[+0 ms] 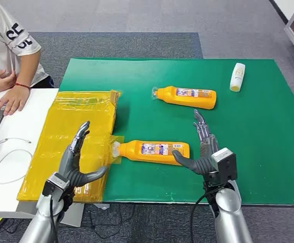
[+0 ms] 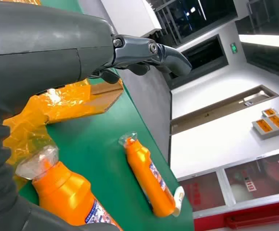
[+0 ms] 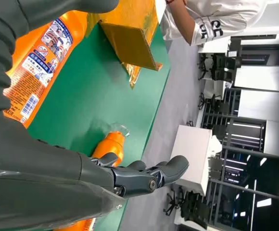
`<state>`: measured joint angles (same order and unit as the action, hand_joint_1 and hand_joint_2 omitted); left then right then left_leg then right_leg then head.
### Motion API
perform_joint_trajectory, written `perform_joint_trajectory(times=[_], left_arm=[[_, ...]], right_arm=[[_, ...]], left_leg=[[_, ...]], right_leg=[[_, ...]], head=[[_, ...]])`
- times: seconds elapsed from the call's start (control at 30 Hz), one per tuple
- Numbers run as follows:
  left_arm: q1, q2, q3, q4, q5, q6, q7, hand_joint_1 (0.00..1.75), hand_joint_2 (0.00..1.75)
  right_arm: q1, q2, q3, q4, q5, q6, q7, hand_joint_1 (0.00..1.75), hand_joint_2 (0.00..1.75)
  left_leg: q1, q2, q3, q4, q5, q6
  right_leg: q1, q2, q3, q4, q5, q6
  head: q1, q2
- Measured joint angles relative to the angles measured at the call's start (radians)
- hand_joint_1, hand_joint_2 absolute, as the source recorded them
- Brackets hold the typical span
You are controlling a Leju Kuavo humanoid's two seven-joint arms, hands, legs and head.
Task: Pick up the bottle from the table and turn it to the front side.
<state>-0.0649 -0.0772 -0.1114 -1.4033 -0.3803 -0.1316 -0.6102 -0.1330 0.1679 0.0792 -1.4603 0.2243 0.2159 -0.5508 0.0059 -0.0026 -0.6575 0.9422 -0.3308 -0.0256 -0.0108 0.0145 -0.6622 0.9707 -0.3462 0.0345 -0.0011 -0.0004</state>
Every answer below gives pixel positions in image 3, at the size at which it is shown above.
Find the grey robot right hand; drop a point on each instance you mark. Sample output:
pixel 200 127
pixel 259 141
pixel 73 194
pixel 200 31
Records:
pixel 33 178

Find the green table mat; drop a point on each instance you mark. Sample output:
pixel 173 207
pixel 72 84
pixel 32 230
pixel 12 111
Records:
pixel 93 95

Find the yellow taped cardboard box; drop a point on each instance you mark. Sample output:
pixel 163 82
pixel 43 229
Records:
pixel 130 41

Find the white box cabinet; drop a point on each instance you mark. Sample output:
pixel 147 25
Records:
pixel 192 156

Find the black office chair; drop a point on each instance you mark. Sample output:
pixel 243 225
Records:
pixel 216 103
pixel 194 209
pixel 223 67

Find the person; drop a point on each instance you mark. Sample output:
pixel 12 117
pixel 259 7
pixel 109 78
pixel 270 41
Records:
pixel 226 16

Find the dark glass partition frame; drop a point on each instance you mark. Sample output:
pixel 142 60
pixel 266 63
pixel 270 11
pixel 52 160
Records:
pixel 246 134

